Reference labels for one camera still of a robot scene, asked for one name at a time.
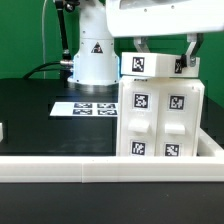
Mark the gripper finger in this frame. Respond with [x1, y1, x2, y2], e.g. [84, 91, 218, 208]
[133, 37, 149, 53]
[180, 33, 204, 67]

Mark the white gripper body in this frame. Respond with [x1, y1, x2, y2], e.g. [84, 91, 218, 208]
[106, 0, 224, 37]

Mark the white cabinet body box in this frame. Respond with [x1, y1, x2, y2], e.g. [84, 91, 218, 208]
[115, 75, 206, 158]

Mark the white cabinet top block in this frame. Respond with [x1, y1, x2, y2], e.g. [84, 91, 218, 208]
[121, 52, 200, 78]

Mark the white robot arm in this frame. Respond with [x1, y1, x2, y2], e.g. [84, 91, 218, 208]
[68, 0, 224, 86]

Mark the white base tag plate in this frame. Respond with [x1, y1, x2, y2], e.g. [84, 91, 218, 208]
[50, 102, 118, 117]

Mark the white U-shaped obstacle fence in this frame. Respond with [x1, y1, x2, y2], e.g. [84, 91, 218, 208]
[0, 132, 224, 183]

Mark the black cable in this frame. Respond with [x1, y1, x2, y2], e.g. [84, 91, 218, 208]
[22, 61, 68, 80]

